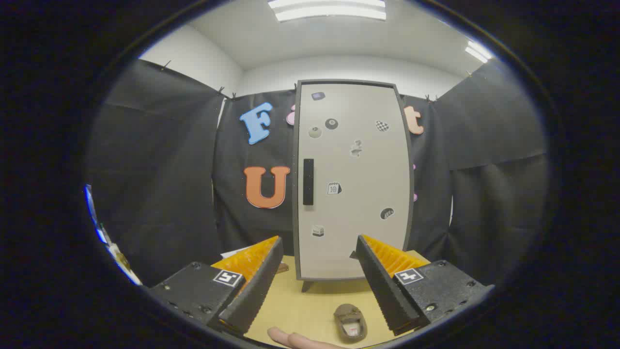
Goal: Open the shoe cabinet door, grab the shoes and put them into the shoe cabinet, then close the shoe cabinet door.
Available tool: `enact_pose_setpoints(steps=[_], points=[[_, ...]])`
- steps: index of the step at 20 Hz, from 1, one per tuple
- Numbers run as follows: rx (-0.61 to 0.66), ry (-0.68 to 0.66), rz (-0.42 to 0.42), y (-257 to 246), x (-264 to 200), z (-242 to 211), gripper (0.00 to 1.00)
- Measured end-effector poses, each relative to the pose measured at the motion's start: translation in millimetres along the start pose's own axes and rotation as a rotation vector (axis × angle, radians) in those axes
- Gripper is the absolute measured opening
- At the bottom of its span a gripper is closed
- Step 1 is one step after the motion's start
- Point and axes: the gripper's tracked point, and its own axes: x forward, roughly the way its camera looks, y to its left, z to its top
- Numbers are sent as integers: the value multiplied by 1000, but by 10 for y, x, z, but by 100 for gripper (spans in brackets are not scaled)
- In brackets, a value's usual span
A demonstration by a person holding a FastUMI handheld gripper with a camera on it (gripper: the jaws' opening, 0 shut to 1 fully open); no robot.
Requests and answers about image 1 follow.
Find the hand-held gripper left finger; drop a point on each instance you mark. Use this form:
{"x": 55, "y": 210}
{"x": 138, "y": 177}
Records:
{"x": 252, "y": 295}

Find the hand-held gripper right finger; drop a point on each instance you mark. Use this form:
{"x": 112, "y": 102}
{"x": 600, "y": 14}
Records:
{"x": 382, "y": 286}

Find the grey shoe cabinet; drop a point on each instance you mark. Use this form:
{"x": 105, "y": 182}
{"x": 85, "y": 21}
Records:
{"x": 295, "y": 203}

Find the white tray with small items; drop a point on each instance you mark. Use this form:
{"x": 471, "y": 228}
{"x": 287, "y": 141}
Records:
{"x": 121, "y": 261}

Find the black backdrop cloth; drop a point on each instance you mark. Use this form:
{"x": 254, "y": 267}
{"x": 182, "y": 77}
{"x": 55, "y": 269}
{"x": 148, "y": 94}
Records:
{"x": 160, "y": 169}

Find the blue printed board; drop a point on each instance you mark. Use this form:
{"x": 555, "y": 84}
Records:
{"x": 92, "y": 208}

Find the small ceiling light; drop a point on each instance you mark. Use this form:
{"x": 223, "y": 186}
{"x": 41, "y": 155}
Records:
{"x": 478, "y": 51}

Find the long ceiling light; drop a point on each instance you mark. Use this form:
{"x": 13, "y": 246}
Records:
{"x": 329, "y": 9}

